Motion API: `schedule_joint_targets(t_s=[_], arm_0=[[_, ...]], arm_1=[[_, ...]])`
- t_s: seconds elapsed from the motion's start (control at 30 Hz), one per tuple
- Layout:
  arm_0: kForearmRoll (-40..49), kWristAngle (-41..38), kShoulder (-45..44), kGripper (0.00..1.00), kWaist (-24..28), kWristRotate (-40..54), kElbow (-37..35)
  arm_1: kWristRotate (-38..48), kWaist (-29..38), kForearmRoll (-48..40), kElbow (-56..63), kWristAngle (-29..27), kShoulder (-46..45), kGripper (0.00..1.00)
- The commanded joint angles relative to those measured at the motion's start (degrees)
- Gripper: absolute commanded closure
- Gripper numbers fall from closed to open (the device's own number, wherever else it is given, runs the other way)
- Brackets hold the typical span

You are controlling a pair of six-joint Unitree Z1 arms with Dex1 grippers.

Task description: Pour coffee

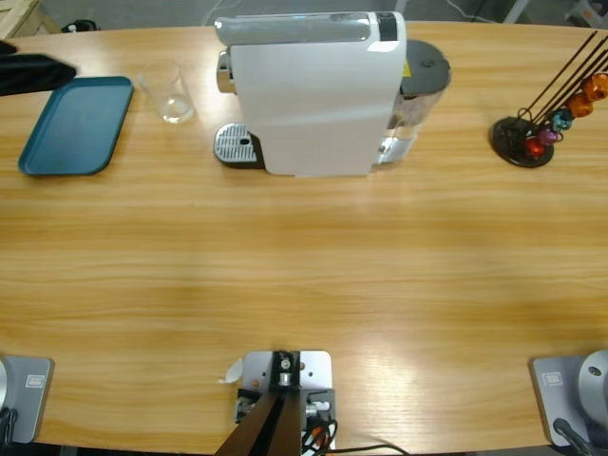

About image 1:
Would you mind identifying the clear drinking glass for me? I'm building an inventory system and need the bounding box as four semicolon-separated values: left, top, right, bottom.
137;60;196;124

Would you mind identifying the white capsule coffee machine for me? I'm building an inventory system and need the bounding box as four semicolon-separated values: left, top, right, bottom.
216;9;409;180

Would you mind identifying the red coffee capsule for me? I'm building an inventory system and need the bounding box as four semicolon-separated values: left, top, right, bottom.
523;136;547;161

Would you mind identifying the purple coffee capsule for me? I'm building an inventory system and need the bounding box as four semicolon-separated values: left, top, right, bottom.
536;123;561;146

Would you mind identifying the teal coffee capsule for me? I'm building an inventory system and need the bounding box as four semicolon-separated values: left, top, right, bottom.
550;107;575;132

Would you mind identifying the orange coffee capsule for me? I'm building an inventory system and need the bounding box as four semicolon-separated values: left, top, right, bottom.
567;92;595;120
581;71;608;104

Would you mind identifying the teal plastic tray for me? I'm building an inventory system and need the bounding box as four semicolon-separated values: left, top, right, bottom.
17;75;136;178

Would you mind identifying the black drip tray silver grate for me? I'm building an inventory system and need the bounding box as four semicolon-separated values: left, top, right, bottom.
212;122;266;170

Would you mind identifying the white tape tag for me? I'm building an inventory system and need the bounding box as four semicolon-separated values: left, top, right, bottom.
217;358;245;385

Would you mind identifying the clear water tank dark lid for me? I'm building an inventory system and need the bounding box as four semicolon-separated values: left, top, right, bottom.
370;39;453;168

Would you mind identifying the white orange step stool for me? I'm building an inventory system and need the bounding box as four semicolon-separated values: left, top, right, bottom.
563;0;608;26

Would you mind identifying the white floor cable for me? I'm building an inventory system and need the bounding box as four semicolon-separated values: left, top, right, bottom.
202;0;237;26
446;0;505;24

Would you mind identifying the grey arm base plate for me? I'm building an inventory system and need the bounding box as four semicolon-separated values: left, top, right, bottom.
0;355;55;444
529;354;608;447

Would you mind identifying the black base cable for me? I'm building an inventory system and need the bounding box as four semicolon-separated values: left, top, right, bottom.
553;417;595;456
0;407;20;444

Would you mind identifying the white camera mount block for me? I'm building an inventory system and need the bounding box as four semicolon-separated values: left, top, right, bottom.
241;350;338;451

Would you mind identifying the dark camera post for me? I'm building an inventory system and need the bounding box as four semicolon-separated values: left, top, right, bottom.
212;350;305;456

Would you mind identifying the orange cable bundle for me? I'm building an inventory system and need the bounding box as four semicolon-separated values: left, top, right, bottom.
301;417;339;452

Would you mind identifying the black wire capsule holder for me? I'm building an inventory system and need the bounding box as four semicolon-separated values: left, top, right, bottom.
488;28;608;168

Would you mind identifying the grey metal frame leg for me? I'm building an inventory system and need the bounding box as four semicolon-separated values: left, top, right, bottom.
502;0;531;25

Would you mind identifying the thin black mount cable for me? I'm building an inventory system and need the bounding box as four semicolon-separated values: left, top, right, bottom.
332;444;410;456

